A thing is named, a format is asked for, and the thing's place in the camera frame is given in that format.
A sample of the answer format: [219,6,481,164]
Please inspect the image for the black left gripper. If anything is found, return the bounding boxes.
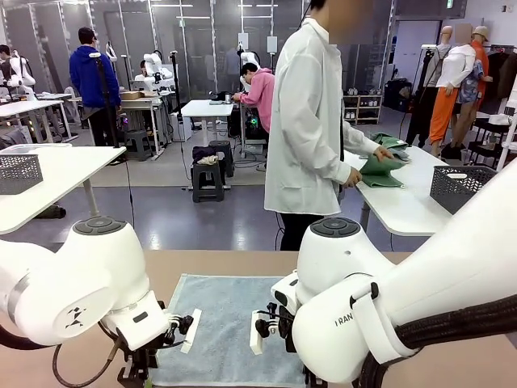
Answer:
[116,346,162,386]

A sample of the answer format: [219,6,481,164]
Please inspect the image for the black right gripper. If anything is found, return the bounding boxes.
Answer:
[282,309,299,353]

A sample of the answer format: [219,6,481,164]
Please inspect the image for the light blue terry towel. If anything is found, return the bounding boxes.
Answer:
[149,273,309,388]

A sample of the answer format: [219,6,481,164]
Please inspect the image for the green towel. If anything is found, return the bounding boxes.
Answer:
[358,155,407,190]
[370,132,410,154]

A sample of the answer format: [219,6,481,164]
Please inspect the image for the person's right forearm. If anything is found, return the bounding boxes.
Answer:
[322,155,351,186]

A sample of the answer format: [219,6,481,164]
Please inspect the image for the person's left forearm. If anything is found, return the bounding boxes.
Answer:
[342,123,379,158]

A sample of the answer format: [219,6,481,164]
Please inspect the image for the grey plastic basket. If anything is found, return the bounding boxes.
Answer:
[428,164,498,215]
[0,153,44,196]

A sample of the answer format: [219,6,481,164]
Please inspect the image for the person's right hand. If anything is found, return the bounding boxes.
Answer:
[343,167,364,189]

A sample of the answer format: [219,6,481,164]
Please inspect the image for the person's left hand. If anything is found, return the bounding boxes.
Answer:
[372,145,396,162]

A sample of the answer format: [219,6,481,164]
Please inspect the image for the white side table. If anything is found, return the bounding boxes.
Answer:
[342,143,488,238]

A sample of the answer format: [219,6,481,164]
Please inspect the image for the grey plastic step stool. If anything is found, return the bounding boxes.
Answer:
[191,159,226,204]

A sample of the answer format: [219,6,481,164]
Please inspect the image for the black step stool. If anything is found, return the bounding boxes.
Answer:
[209,140,235,179]

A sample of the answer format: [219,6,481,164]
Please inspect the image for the pile of dark clothes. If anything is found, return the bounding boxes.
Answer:
[191,145,220,167]

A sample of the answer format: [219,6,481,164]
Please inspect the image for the grey towel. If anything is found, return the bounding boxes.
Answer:
[385,148,412,163]

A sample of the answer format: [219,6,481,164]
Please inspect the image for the computer tower with lights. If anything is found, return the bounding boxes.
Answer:
[241,112,268,141]

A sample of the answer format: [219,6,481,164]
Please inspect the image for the person in white shirt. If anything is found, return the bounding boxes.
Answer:
[264,0,396,252]

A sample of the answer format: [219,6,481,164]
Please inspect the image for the dark grey step stool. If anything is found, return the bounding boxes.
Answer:
[124,129,154,162]

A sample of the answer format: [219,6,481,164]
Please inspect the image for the white computer tower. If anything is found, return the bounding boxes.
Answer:
[169,112,193,142]

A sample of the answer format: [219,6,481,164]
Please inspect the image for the wooden shoe shelf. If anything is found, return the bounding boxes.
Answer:
[342,93,384,125]

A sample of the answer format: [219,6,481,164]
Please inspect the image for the white standing desk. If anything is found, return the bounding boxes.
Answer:
[181,99,236,142]

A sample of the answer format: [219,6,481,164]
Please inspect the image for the person in pink hoodie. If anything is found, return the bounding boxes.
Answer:
[237,62,277,134]

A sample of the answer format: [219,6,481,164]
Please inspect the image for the white desk with box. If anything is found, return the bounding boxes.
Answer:
[116,91,179,157]

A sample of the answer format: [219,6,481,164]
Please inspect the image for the black bags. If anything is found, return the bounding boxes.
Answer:
[382,78,414,113]

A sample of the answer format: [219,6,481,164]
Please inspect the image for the mannequin in orange trousers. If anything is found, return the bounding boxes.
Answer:
[428,26,461,157]

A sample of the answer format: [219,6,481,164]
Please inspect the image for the black tripod pole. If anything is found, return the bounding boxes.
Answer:
[170,50,183,142]
[88,51,122,149]

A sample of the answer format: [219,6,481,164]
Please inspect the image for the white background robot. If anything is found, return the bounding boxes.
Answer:
[143,50,174,92]
[7,50,37,102]
[240,50,262,78]

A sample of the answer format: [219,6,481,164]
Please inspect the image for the black trolley cart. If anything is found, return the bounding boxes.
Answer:
[464,107,517,169]

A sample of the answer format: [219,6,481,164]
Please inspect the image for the long white workbench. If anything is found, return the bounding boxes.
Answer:
[0,98,78,143]

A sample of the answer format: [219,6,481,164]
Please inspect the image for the person in blue hoodie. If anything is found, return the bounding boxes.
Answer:
[68,26,122,147]

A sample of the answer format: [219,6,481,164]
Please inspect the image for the black light stand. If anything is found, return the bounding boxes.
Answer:
[405,42,439,147]

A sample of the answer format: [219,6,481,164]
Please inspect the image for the mannequin in white blouse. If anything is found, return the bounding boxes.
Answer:
[436,23,480,153]

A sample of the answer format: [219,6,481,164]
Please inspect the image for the person in dark top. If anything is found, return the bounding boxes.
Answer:
[0,44,15,82]

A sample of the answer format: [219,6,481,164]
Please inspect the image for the clothes rack with coats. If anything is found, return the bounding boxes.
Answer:
[482,43,517,114]

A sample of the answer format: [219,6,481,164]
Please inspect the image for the mannequin in orange shirt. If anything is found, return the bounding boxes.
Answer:
[470,24,494,98]

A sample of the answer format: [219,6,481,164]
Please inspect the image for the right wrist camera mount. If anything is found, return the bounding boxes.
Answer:
[249,302,286,356]

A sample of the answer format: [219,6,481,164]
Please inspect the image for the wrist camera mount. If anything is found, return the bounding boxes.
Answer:
[249,302,286,356]
[163,309,202,355]

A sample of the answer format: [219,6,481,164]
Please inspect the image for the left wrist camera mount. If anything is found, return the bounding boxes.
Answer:
[163,309,202,355]

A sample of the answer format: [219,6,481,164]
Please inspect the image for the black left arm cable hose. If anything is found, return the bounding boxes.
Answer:
[0,323,124,388]

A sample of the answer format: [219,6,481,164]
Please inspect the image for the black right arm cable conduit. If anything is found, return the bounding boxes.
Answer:
[357,293,517,388]

